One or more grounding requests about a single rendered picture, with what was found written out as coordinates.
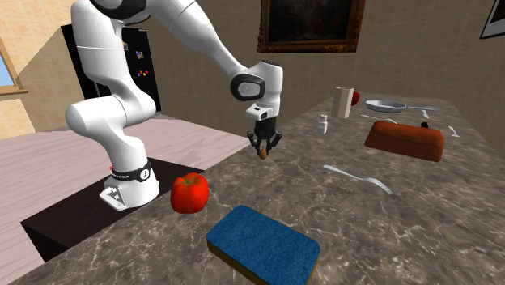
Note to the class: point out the brown bread loaf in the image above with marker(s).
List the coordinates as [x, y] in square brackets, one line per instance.
[404, 140]

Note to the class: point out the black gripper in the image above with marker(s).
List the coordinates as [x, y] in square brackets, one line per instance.
[264, 127]

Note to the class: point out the gold framed dark painting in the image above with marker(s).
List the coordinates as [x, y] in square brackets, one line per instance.
[311, 23]

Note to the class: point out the black framed wall picture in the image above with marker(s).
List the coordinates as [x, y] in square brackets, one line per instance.
[494, 19]

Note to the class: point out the small black object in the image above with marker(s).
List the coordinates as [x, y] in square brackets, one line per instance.
[424, 125]

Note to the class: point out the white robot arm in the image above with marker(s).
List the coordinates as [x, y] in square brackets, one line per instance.
[114, 91]

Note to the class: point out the grey frying pan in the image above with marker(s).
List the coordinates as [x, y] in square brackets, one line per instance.
[386, 105]

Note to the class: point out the red tomato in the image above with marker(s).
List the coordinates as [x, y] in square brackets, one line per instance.
[189, 193]

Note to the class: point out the wooden framed window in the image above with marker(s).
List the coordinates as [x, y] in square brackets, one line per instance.
[6, 73]

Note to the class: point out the white salt shaker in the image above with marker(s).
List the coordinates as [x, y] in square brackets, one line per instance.
[322, 125]

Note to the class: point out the small red apple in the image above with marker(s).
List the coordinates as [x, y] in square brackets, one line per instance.
[356, 98]

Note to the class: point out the blue and yellow sponge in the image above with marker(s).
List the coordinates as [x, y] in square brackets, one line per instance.
[264, 244]

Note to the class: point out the small silver spoon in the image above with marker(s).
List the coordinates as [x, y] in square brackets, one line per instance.
[425, 114]

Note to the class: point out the dark robot stand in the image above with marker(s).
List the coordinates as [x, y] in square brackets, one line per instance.
[79, 213]

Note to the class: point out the small brown egg-shaped object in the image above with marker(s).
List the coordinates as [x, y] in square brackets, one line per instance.
[262, 153]

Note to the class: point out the black refrigerator with magnets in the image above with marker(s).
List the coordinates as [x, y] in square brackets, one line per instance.
[138, 71]

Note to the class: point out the beige cup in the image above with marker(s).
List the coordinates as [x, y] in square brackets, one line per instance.
[342, 102]

